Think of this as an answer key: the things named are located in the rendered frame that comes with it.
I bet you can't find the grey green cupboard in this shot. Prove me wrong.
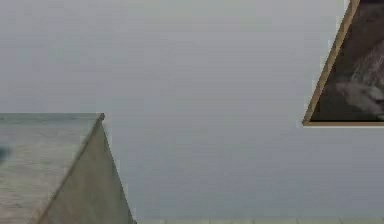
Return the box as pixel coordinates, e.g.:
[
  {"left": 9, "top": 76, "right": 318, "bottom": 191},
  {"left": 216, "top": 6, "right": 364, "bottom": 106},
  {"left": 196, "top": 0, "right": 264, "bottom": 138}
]
[{"left": 0, "top": 112, "right": 138, "bottom": 224}]

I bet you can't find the gold framed dark picture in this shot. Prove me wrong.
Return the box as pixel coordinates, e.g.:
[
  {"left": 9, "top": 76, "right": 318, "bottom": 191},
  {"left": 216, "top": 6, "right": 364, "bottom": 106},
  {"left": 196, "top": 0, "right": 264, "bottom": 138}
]
[{"left": 301, "top": 0, "right": 384, "bottom": 128}]

